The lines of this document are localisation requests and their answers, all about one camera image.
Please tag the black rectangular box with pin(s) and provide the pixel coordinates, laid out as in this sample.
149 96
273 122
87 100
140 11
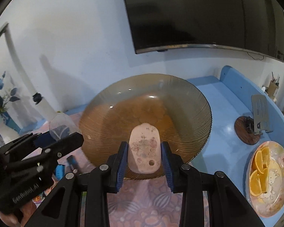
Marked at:
74 167

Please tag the blue rectangular box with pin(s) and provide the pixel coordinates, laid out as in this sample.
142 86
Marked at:
60 172

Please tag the pen holder with pens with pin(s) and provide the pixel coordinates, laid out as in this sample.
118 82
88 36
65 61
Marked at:
273 86

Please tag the black wall television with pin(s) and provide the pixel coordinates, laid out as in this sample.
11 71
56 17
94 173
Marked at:
253 26

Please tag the white lamp pole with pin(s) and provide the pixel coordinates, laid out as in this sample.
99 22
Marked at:
41 104

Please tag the plate with orange slices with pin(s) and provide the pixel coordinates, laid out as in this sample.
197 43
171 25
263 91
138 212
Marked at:
265 179

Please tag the amber ribbed glass bowl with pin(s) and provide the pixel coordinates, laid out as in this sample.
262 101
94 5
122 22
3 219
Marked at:
177 108

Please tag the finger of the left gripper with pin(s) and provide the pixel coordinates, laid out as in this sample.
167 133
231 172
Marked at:
28 144
56 151

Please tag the pink patterned table cloth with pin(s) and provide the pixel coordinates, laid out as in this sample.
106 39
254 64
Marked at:
142 202

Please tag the blue white artificial flowers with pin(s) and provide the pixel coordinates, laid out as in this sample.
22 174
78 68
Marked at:
7 96

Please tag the round wooden coaster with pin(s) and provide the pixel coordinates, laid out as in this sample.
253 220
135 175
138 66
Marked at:
244 128

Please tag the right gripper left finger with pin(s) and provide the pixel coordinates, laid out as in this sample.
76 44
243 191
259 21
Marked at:
62 206

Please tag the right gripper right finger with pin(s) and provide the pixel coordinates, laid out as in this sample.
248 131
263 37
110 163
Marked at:
227 205

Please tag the pink floral oval case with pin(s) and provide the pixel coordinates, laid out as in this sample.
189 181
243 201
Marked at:
144 153

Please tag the person left hand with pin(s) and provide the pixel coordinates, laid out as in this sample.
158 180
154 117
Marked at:
11 220

